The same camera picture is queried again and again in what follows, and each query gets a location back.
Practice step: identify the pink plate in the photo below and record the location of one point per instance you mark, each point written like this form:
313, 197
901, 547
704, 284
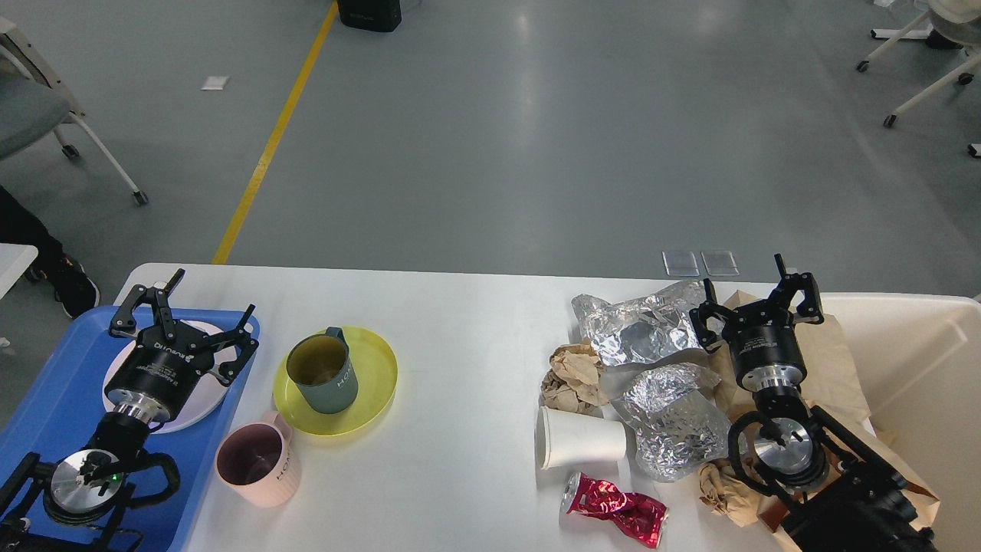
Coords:
207, 395

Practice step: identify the white paper cup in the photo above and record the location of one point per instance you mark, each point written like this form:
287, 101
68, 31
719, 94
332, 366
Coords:
568, 438

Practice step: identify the beige plastic bin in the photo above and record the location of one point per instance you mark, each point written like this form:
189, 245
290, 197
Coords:
916, 360

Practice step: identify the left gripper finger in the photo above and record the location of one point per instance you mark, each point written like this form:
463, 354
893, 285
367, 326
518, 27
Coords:
123, 323
202, 347

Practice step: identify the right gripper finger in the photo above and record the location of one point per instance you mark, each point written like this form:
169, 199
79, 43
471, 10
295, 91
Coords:
711, 340
795, 299

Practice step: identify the upper crumpled aluminium foil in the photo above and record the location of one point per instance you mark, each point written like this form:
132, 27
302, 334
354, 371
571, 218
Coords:
641, 330

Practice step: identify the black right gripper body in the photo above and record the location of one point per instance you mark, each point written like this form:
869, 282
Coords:
765, 356

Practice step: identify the black box on floor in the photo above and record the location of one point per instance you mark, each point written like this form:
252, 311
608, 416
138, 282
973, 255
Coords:
372, 15

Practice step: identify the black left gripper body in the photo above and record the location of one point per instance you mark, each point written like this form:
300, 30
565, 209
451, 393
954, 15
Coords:
151, 383

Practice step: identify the left floor socket plate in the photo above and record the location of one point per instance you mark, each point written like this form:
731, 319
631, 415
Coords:
681, 264

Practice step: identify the grey office chair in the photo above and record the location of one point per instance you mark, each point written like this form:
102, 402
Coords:
35, 102

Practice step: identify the small crumpled brown paper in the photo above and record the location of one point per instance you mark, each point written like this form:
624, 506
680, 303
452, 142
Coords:
727, 495

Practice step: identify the pink mug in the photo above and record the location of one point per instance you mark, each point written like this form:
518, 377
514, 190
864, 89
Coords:
257, 462

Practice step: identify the crushed red can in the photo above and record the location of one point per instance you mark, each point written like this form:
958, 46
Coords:
636, 515

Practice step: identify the dark green mug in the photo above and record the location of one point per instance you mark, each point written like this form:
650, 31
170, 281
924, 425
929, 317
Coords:
322, 368

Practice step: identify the right floor socket plate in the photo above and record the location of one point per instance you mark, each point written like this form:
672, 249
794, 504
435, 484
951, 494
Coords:
720, 263

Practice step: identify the white side table corner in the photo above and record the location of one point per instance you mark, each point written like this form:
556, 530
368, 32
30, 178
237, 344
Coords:
15, 259

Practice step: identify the blue plastic tray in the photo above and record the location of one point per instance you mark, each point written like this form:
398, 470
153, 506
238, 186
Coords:
63, 407

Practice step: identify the floor socket plate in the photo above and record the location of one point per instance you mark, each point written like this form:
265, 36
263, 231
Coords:
720, 263
681, 264

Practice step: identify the lower crumpled aluminium foil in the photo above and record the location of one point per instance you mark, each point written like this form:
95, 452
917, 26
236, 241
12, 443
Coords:
677, 428

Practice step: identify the yellow plastic plate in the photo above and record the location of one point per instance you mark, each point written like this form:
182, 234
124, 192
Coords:
375, 366

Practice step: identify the person in dark clothes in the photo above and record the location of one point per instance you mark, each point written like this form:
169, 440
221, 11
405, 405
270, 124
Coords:
73, 288

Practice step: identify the crumpled aluminium foil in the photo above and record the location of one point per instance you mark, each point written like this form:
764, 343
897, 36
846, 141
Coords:
641, 330
677, 428

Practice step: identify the brown paper bag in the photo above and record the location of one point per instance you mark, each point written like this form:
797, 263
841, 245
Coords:
833, 383

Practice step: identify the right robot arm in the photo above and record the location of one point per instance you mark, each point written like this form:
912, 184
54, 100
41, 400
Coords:
839, 493

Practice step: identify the crumpled brown paper ball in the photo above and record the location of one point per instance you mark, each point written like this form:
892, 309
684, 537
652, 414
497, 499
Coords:
572, 383

